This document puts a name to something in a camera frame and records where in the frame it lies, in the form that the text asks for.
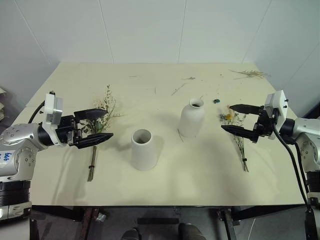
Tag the dried yellow flower bundle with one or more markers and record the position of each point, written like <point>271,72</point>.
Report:
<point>240,147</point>

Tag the long dry twig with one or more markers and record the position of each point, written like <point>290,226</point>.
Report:
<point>178,89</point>

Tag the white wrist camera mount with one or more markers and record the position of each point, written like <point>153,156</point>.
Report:
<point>51,110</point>
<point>280,105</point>

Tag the dark rounded shape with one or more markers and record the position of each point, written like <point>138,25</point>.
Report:
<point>190,232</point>
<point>130,234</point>

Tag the white cylinder vase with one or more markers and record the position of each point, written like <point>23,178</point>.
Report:
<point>144,155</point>

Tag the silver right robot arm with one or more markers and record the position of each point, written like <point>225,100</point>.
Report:
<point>307,136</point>

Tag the rusty brown metal bar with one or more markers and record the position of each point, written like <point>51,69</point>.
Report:
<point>89,225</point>

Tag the beige crumpled material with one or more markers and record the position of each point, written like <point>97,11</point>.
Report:
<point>2,105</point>

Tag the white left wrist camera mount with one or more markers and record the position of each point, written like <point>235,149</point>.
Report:
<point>51,110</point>

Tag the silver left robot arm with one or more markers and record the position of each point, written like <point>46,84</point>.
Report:
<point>18,140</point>

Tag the small green blue object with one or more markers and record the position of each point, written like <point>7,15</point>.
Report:
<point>216,101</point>

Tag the small leafy twig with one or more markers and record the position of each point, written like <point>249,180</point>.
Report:
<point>190,78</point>

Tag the loose dried grass sprig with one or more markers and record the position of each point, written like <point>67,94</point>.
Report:
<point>250,73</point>

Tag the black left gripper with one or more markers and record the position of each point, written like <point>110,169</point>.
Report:
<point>67,130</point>

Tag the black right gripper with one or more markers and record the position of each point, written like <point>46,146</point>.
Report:
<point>266,123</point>

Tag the thin dark stem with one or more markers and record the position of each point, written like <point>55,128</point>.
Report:
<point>181,136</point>

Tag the dried white flower bundle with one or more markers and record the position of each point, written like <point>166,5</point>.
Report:
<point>94,156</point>

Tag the white bottle-shaped vase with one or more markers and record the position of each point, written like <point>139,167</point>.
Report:
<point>191,120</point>

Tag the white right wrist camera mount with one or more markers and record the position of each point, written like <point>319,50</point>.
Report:
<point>280,105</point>

